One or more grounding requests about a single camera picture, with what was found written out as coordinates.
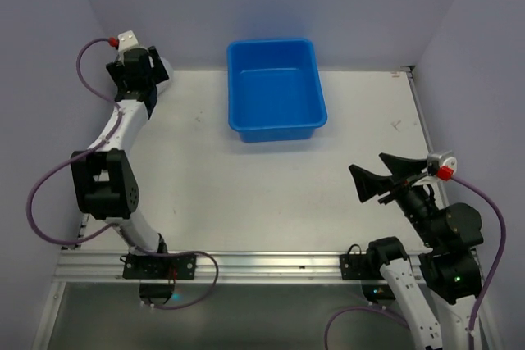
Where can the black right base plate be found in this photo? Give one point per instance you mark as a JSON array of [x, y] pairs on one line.
[[358, 265]]

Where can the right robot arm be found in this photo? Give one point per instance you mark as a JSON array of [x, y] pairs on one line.
[[436, 299]]

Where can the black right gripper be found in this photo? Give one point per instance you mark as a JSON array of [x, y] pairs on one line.
[[395, 188]]

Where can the blue plastic bin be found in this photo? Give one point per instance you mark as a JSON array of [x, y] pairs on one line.
[[274, 90]]

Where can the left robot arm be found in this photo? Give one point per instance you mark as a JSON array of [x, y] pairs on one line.
[[105, 184]]

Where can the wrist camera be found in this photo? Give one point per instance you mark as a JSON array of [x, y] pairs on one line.
[[440, 166], [124, 41]]

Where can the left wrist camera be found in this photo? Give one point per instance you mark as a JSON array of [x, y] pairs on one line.
[[124, 41]]

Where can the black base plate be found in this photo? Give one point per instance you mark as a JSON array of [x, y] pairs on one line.
[[143, 267], [358, 265]]

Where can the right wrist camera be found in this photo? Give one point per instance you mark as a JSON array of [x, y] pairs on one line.
[[440, 166]]

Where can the white mesh laundry bag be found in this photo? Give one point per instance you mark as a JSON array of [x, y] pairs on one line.
[[164, 76]]

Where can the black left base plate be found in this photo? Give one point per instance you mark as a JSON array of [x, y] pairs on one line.
[[143, 267]]

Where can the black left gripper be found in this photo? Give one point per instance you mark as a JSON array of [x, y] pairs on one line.
[[160, 71]]

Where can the aluminium mounting rail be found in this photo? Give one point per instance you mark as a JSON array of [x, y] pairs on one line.
[[95, 266]]

